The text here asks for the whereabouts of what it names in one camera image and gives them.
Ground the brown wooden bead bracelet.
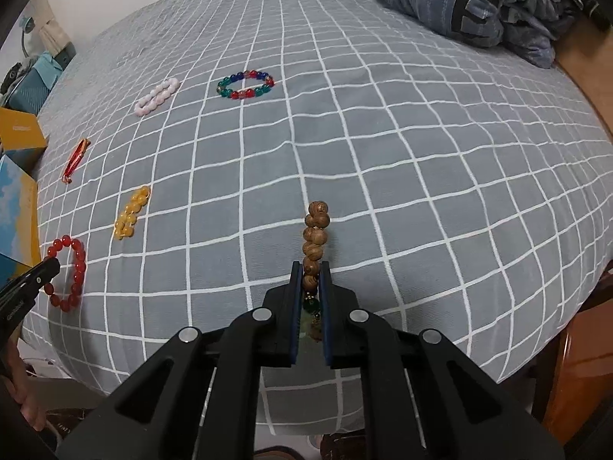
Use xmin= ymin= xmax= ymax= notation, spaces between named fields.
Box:
xmin=299 ymin=200 xmax=333 ymax=342

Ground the yellow amber bead bracelet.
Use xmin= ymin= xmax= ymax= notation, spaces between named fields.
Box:
xmin=112 ymin=185 xmax=152 ymax=241

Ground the left hand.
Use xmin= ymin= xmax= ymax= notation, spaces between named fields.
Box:
xmin=1 ymin=340 xmax=46 ymax=432

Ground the white cardboard box blue edge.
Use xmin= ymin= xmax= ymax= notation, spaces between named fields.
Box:
xmin=0 ymin=156 xmax=41 ymax=287

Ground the yellow cardboard box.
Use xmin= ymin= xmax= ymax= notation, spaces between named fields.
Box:
xmin=0 ymin=107 xmax=47 ymax=169

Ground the grey checked bed sheet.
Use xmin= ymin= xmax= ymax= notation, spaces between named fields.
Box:
xmin=21 ymin=0 xmax=613 ymax=437

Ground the teal hard suitcase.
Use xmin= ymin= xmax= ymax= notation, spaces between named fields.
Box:
xmin=1 ymin=52 xmax=63 ymax=115

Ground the beige curtain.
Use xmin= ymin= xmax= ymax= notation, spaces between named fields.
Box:
xmin=32 ymin=0 xmax=70 ymax=57

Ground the red bead bracelet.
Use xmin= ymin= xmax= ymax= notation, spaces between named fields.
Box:
xmin=43 ymin=233 xmax=87 ymax=314

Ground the multicolour glass bead bracelet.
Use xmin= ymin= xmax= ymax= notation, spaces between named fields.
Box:
xmin=215 ymin=68 xmax=277 ymax=101

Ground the pink bead bracelet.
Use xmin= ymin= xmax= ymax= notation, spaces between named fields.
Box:
xmin=133 ymin=77 xmax=181 ymax=118

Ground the wooden bed frame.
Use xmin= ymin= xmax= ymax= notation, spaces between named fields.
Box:
xmin=540 ymin=13 xmax=613 ymax=447

